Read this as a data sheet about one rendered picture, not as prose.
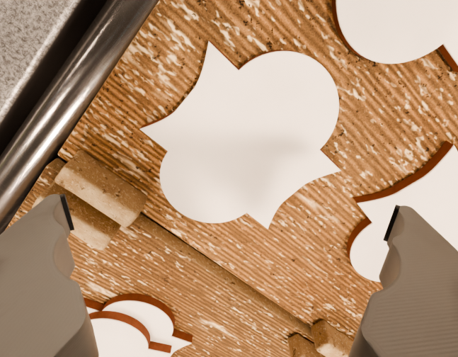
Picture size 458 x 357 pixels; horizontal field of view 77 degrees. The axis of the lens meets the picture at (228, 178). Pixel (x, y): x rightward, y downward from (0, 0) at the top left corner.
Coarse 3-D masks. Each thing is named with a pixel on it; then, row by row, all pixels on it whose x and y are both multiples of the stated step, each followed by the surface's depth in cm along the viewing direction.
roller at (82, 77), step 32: (128, 0) 18; (96, 32) 19; (128, 32) 18; (64, 64) 20; (96, 64) 19; (64, 96) 20; (32, 128) 22; (64, 128) 22; (0, 160) 24; (32, 160) 23; (64, 160) 25; (0, 192) 24; (0, 224) 27
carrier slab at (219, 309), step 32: (32, 192) 22; (96, 256) 26; (128, 256) 25; (160, 256) 25; (192, 256) 26; (96, 288) 28; (128, 288) 27; (160, 288) 27; (192, 288) 27; (224, 288) 27; (192, 320) 29; (224, 320) 29; (256, 320) 29; (288, 320) 29; (192, 352) 32; (224, 352) 32; (256, 352) 32; (288, 352) 32
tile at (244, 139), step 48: (192, 96) 18; (240, 96) 18; (288, 96) 17; (336, 96) 17; (192, 144) 19; (240, 144) 19; (288, 144) 19; (192, 192) 21; (240, 192) 21; (288, 192) 21
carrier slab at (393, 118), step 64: (192, 0) 16; (256, 0) 16; (320, 0) 16; (128, 64) 18; (192, 64) 18; (384, 64) 17; (448, 64) 17; (128, 128) 20; (384, 128) 19; (448, 128) 19; (320, 192) 22; (256, 256) 25; (320, 256) 25
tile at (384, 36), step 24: (336, 0) 15; (360, 0) 15; (384, 0) 15; (408, 0) 15; (432, 0) 15; (456, 0) 15; (336, 24) 16; (360, 24) 15; (384, 24) 15; (408, 24) 15; (432, 24) 15; (456, 24) 15; (360, 48) 16; (384, 48) 16; (408, 48) 16; (432, 48) 16; (456, 48) 16
